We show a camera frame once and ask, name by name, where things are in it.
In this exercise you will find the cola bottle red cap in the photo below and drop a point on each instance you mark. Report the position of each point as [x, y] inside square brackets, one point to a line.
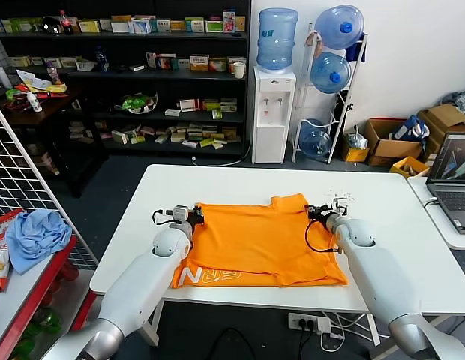
[66, 25]

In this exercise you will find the white metal jug rack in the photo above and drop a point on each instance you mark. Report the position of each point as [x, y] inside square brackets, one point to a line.
[355, 71]

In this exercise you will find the small white side table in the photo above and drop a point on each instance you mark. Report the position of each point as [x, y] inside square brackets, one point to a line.
[457, 242]

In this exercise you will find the red white medicine box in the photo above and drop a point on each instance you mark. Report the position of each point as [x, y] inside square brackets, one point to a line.
[189, 105]

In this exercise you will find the bowl with green bags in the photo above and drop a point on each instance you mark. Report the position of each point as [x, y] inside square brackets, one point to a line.
[137, 102]

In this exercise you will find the white paper cup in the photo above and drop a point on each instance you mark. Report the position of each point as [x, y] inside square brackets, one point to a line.
[238, 71]

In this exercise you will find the shiny black bowl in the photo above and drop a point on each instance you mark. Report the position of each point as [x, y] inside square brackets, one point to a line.
[51, 26]

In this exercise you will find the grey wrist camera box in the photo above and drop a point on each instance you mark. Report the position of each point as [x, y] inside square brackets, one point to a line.
[340, 207]
[180, 214]

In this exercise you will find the light blue crumpled garment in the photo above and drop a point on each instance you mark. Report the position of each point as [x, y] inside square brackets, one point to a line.
[37, 236]

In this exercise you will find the purple drink bottle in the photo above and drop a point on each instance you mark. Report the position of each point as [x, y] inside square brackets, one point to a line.
[54, 76]

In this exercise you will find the blue white medicine box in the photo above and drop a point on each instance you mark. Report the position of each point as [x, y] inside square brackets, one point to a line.
[139, 27]

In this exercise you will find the pink cartoon carton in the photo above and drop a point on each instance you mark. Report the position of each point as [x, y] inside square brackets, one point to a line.
[229, 21]

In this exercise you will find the dark blue plastic bottle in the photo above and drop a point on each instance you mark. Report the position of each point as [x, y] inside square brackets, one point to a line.
[101, 61]

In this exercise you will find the crumpled grey plastic bag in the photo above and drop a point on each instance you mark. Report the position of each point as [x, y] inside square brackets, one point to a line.
[357, 140]

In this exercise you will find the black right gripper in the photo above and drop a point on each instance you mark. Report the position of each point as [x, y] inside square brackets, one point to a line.
[318, 213]

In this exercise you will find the orange t-shirt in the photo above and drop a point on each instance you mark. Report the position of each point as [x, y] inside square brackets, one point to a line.
[255, 243]

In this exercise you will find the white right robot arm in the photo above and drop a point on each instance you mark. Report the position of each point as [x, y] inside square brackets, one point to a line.
[382, 273]

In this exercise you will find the dark wooden table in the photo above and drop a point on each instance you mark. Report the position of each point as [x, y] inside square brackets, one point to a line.
[48, 112]

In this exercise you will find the pile of grey clothes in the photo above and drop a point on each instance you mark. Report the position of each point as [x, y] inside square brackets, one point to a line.
[461, 100]

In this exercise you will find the small yellow medicine box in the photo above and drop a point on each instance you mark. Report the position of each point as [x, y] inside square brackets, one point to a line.
[240, 24]

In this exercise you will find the yellow plastic bin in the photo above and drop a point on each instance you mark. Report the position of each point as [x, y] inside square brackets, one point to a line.
[399, 166]

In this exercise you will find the white power strip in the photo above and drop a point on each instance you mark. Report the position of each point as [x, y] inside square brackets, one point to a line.
[302, 322]

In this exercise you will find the grey open laptop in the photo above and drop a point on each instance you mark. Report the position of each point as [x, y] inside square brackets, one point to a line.
[452, 195]

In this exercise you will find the open brown cardboard box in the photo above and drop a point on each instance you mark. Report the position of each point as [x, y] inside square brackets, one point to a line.
[395, 149]

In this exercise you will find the red and white cart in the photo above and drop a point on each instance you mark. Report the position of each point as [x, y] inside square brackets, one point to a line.
[26, 288]

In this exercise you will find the red snack bag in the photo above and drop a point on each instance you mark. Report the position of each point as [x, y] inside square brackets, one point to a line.
[0, 266]

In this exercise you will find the brown cardboard box with flaps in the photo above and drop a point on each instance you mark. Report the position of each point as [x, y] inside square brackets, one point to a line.
[444, 115]

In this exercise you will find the yellow and white paper stack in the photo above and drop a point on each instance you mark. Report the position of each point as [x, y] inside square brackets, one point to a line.
[33, 82]

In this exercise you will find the orange white medicine box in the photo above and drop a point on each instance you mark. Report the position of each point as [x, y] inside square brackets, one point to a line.
[199, 63]

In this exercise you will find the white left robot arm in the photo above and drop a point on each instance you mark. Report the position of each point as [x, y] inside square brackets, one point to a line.
[138, 285]

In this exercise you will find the white water dispenser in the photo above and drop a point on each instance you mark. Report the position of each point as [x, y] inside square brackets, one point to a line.
[270, 123]

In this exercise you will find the upright blue water jug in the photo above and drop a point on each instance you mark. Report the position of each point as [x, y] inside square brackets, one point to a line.
[276, 40]

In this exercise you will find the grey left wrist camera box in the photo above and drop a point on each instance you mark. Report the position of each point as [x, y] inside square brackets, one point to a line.
[180, 214]

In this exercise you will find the blue water jug lying tilted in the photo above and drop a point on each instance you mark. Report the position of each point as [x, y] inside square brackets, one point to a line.
[337, 25]
[328, 72]
[315, 140]

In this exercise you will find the black shelving unit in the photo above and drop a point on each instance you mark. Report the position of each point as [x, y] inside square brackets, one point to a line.
[161, 77]

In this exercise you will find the navy cloth on rack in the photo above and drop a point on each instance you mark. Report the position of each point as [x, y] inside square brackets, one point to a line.
[356, 50]

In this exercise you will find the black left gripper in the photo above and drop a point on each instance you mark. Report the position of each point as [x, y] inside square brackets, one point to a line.
[197, 217]

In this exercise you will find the small white bottle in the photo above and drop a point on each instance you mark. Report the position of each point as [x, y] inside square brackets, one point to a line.
[35, 104]

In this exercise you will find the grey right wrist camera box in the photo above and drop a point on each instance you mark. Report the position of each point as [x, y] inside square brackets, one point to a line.
[340, 207]

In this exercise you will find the white cylinder bottle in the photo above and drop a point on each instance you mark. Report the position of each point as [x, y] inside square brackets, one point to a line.
[3, 78]

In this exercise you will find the green white medicine box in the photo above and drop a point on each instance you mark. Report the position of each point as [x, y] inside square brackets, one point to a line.
[213, 27]

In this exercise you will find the green plastic bottle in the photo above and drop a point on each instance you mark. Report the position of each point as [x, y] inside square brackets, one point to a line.
[48, 322]

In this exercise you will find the white work table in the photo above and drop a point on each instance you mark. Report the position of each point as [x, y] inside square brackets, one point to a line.
[255, 180]

